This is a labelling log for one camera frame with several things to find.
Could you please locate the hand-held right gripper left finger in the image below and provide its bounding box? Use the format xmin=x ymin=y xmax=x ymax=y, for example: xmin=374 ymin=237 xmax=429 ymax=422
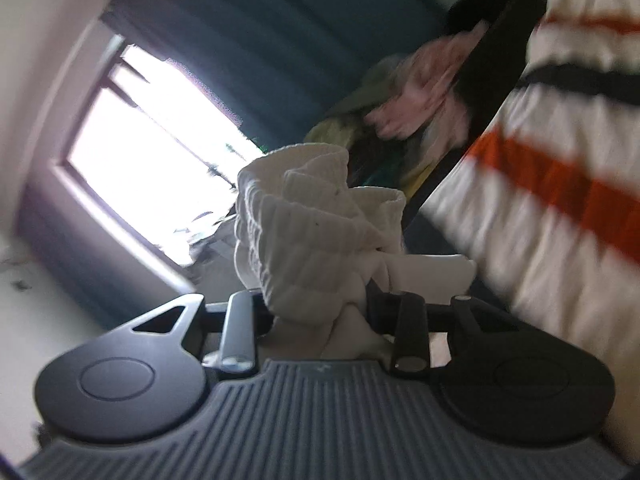
xmin=131 ymin=291 xmax=276 ymax=373

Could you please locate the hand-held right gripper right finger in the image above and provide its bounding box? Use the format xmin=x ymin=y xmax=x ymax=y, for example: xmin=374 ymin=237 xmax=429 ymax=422
xmin=366 ymin=280 xmax=522 ymax=373

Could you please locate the white sweatshirt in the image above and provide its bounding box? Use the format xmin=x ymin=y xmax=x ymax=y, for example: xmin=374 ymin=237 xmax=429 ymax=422
xmin=234 ymin=144 xmax=478 ymax=361

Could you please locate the green garment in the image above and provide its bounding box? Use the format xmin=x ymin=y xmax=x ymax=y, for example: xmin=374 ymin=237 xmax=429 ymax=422
xmin=362 ymin=164 xmax=401 ymax=186

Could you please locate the dark patterned garment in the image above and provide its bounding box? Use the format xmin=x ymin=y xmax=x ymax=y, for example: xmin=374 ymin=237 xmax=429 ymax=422
xmin=347 ymin=125 xmax=426 ymax=191

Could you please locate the narrow teal curtain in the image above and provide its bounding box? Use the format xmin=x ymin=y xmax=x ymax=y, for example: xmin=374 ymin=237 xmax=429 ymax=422
xmin=15 ymin=180 xmax=201 ymax=331

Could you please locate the window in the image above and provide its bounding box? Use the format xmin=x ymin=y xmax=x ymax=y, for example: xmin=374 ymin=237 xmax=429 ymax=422
xmin=50 ymin=35 xmax=266 ymax=281

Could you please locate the yellow-green knit throw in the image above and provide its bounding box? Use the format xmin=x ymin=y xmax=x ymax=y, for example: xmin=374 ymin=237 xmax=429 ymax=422
xmin=302 ymin=115 xmax=361 ymax=148

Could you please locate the pink garment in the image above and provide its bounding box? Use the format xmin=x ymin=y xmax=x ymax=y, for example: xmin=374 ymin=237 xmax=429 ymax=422
xmin=365 ymin=20 xmax=488 ymax=141

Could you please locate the olive garment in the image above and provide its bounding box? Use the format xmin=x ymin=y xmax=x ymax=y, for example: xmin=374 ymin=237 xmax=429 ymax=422
xmin=335 ymin=55 xmax=416 ymax=116

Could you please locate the striped blanket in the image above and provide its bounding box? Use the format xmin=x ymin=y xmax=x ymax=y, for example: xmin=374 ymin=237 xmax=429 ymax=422
xmin=415 ymin=0 xmax=640 ymax=456

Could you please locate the black sofa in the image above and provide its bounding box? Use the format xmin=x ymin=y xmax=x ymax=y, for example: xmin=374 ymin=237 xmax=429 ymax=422
xmin=402 ymin=0 xmax=548 ymax=241

